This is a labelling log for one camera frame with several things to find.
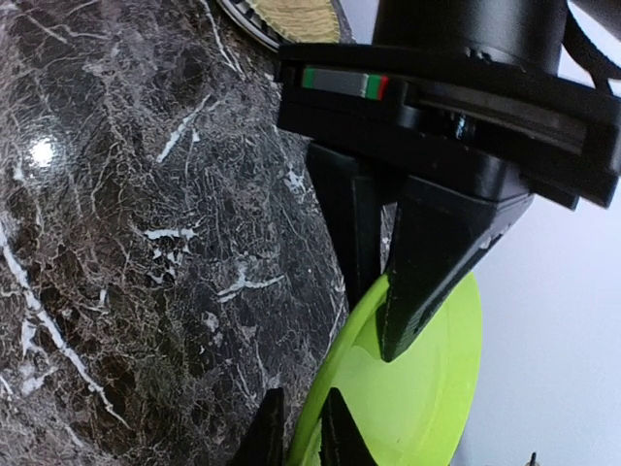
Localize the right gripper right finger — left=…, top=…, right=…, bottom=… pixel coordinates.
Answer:
left=319, top=387, right=376, bottom=466

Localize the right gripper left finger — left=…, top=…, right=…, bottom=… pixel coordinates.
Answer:
left=232, top=387, right=284, bottom=466

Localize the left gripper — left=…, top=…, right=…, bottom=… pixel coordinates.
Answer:
left=277, top=44, right=620, bottom=362

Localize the lime green plastic plate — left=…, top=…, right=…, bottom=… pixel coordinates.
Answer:
left=285, top=274, right=482, bottom=465

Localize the woven bamboo plate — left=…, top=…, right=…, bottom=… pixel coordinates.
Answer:
left=248, top=0, right=341, bottom=43

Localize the white blue striped plate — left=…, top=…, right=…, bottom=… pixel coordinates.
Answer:
left=216, top=0, right=285, bottom=50

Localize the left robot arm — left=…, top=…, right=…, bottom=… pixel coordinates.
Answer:
left=277, top=1, right=620, bottom=361

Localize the grey deer pattern plate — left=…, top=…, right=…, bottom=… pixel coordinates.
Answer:
left=206, top=0, right=355, bottom=52

